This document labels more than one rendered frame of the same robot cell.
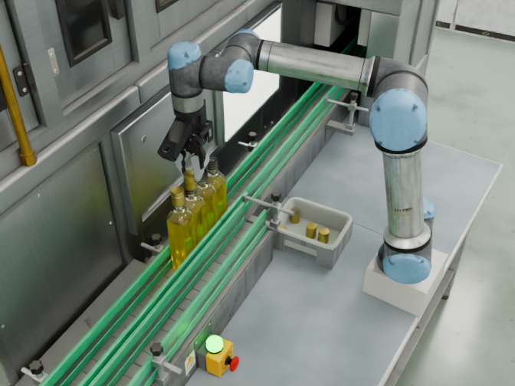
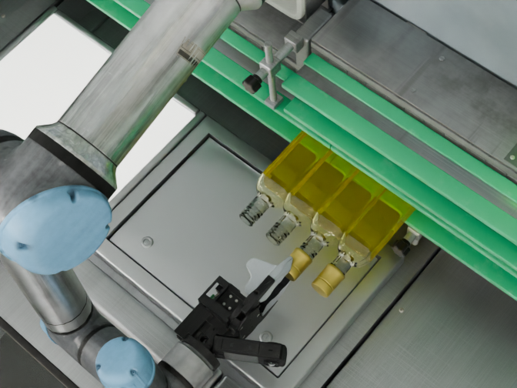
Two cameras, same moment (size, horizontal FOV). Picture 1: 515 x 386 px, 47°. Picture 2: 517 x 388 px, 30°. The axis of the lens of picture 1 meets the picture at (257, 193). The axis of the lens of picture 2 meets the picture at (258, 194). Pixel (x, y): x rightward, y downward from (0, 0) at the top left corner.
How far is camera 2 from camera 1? 105 cm
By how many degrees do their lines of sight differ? 41
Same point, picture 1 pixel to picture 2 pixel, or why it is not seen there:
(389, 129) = (79, 239)
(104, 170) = (334, 373)
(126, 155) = (303, 367)
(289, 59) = (52, 305)
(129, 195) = (353, 316)
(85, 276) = (491, 316)
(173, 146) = (265, 359)
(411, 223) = (204, 21)
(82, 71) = not seen: outside the picture
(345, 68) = not seen: hidden behind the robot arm
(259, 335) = (505, 37)
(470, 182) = not seen: outside the picture
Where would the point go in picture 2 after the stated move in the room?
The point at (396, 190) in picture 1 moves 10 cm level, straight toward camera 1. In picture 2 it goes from (163, 103) to (225, 141)
